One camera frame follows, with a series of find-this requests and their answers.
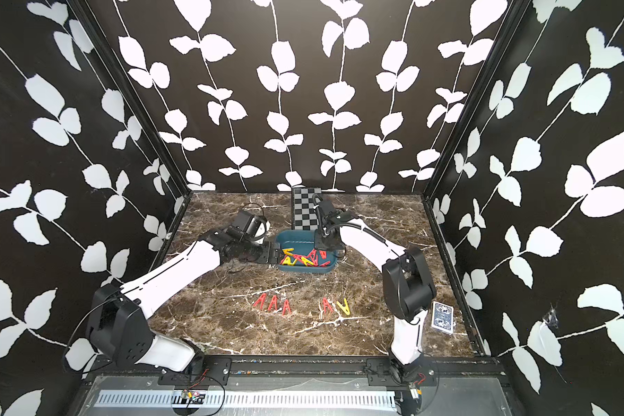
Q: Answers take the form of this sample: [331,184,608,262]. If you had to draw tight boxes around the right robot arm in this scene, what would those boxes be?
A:
[313,195,437,368]

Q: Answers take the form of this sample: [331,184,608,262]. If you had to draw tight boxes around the black white checkerboard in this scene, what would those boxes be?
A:
[291,187,322,231]

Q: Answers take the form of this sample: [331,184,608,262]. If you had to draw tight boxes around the red clothespin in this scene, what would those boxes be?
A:
[252,293,267,310]
[282,299,292,317]
[322,297,335,314]
[267,295,279,312]

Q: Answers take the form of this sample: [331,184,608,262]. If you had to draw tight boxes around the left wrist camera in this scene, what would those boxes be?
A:
[226,210,268,242]

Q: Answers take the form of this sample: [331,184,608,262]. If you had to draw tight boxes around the teal storage box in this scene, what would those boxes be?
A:
[275,230,337,274]

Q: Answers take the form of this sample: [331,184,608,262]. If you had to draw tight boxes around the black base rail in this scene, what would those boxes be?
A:
[88,355,510,388]

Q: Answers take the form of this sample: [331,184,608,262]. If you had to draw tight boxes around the white slotted cable duct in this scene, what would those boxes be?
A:
[90,390,397,412]

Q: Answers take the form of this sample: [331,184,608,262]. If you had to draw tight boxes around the blue playing card box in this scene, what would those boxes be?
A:
[431,302,454,335]

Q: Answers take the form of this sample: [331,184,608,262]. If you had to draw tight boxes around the yellow clothespin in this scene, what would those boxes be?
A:
[336,298,351,317]

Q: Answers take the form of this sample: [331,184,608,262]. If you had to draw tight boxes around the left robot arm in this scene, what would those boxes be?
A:
[86,229,284,373]

